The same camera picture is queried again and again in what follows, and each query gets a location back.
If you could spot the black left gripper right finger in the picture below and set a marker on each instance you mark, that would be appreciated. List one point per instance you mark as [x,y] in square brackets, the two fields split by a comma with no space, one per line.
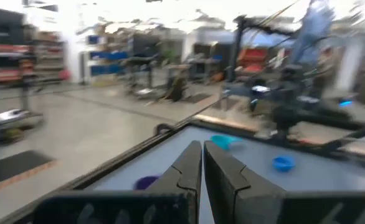
[229,186]

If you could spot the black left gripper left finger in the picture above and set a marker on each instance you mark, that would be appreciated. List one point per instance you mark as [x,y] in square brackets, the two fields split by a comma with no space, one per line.
[188,168]

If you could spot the teal measuring cup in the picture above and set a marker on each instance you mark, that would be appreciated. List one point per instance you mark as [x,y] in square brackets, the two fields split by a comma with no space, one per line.
[223,141]

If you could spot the purple measuring cup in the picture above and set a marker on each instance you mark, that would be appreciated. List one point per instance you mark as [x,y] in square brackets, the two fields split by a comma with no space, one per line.
[145,183]

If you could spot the blue measuring cup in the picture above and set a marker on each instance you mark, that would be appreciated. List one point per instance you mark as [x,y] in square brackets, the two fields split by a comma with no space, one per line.
[283,164]

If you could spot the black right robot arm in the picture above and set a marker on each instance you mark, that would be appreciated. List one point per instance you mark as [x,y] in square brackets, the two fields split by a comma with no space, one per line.
[294,115]

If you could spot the shelf with blue bins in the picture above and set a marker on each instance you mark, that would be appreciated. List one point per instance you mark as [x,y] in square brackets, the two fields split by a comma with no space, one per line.
[107,56]

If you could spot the black floor mat orange edge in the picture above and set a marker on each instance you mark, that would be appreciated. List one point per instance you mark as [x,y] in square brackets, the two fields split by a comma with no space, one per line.
[14,168]

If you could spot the metal rolling cart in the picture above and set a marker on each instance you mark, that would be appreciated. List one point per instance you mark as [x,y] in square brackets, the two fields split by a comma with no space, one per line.
[11,119]

